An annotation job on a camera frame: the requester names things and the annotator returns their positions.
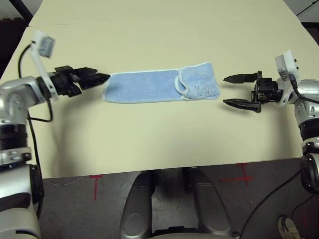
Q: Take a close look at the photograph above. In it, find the light blue towel white trim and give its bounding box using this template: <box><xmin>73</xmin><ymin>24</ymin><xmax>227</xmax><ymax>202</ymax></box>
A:
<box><xmin>102</xmin><ymin>62</ymin><xmax>221</xmax><ymax>103</ymax></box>

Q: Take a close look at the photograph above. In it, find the grey robot torso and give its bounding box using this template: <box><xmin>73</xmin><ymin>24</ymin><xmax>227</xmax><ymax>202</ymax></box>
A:
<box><xmin>149</xmin><ymin>226</ymin><xmax>207</xmax><ymax>239</ymax></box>

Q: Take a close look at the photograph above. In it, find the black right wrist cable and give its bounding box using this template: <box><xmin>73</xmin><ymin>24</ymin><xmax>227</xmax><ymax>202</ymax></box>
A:
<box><xmin>239</xmin><ymin>76</ymin><xmax>319</xmax><ymax>239</ymax></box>

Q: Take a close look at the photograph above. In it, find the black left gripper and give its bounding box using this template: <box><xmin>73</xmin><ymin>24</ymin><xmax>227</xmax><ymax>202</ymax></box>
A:
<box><xmin>48</xmin><ymin>66</ymin><xmax>111</xmax><ymax>98</ymax></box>

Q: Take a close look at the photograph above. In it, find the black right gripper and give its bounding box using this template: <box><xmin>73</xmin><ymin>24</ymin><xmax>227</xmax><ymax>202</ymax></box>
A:
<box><xmin>222</xmin><ymin>71</ymin><xmax>284</xmax><ymax>114</ymax></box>

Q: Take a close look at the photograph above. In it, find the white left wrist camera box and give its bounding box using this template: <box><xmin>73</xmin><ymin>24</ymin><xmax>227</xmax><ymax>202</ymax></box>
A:
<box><xmin>31</xmin><ymin>31</ymin><xmax>59</xmax><ymax>102</ymax></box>

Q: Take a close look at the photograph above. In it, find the side table black frame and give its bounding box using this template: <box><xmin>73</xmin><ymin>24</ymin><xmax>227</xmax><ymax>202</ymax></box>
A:
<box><xmin>12</xmin><ymin>0</ymin><xmax>43</xmax><ymax>25</ymax></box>

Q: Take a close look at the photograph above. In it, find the black tripod stand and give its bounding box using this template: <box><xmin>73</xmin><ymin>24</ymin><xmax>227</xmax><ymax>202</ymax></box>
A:
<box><xmin>296</xmin><ymin>1</ymin><xmax>319</xmax><ymax>17</ymax></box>

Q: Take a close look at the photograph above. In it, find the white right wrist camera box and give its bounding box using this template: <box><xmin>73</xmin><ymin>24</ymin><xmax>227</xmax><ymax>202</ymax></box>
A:
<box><xmin>275</xmin><ymin>49</ymin><xmax>300</xmax><ymax>105</ymax></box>

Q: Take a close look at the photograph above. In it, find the thin black floor cable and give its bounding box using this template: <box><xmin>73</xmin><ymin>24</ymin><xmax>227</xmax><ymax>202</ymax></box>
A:
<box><xmin>291</xmin><ymin>193</ymin><xmax>316</xmax><ymax>232</ymax></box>

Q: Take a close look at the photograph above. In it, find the black foam floor mat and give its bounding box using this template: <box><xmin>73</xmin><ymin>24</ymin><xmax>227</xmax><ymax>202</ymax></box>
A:
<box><xmin>0</xmin><ymin>17</ymin><xmax>28</xmax><ymax>78</ymax></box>

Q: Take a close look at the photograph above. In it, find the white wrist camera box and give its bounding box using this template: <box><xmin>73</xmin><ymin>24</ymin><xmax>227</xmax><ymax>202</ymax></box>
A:
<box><xmin>31</xmin><ymin>31</ymin><xmax>59</xmax><ymax>102</ymax></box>
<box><xmin>275</xmin><ymin>49</ymin><xmax>300</xmax><ymax>105</ymax></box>

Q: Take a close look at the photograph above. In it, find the black cabinet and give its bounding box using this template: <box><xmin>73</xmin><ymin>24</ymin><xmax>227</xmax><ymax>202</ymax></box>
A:
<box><xmin>303</xmin><ymin>21</ymin><xmax>319</xmax><ymax>45</ymax></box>

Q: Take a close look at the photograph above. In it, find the white sneaker shoe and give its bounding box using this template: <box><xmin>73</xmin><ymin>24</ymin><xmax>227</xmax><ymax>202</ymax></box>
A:
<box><xmin>278</xmin><ymin>215</ymin><xmax>304</xmax><ymax>239</ymax></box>

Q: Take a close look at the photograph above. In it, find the thin white floor wire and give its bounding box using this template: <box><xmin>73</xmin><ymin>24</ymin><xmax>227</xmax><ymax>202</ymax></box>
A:
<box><xmin>43</xmin><ymin>175</ymin><xmax>84</xmax><ymax>185</ymax></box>

